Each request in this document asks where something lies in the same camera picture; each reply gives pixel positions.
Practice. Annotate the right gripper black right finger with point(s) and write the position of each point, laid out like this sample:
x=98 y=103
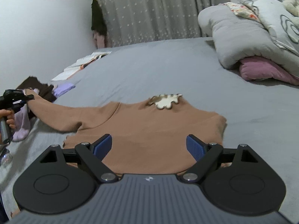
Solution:
x=236 y=180

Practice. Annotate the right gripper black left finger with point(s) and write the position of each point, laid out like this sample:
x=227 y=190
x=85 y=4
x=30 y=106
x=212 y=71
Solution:
x=61 y=180

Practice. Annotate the brown knit sweater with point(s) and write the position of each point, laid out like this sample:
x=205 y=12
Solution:
x=145 y=139

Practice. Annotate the person's left hand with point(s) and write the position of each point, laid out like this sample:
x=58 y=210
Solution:
x=8 y=118

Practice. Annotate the light purple knit garment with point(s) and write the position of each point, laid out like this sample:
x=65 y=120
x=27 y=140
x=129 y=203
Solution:
x=22 y=123

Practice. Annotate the violet folded cloth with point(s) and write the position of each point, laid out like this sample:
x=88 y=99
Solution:
x=63 y=89

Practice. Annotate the grey bed sheet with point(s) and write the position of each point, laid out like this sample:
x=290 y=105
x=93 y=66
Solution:
x=263 y=115

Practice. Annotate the open books and papers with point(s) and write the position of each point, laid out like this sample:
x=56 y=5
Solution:
x=79 y=65

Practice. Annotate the pink hanging garment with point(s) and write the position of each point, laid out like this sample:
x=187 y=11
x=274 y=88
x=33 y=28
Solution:
x=101 y=41

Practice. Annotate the dark hanging garment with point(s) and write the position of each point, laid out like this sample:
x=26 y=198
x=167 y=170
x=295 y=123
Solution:
x=98 y=22

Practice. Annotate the pink pillow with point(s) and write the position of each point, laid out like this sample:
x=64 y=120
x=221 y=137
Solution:
x=260 y=68

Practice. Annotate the grey folded duvet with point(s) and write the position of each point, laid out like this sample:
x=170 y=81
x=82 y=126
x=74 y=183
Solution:
x=236 y=38

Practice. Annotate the grey patterned curtain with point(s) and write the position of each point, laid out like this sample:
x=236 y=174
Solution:
x=140 y=21

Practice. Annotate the white pillow with swirl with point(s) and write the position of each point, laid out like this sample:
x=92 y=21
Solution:
x=277 y=21

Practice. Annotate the floral patterned cloth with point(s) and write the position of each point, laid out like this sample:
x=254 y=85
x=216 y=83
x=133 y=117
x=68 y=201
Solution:
x=242 y=11

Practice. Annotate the cream plush toy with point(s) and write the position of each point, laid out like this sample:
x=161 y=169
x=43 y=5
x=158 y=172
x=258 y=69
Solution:
x=292 y=6

